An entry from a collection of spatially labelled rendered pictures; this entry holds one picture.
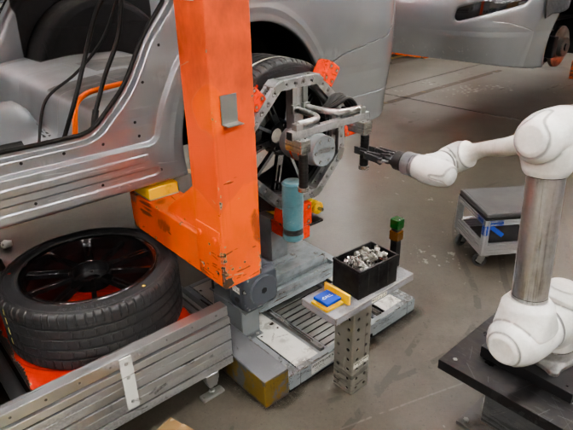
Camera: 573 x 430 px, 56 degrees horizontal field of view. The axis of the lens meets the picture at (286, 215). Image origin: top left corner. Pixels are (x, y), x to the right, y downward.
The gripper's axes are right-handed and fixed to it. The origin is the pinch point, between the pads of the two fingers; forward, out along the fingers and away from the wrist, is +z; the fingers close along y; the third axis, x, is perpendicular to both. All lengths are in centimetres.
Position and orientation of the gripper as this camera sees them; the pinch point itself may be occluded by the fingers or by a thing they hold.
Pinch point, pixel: (364, 149)
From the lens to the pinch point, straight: 223.1
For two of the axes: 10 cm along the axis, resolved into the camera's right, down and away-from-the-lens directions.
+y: 7.5, -3.0, 5.9
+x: -0.2, -9.0, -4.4
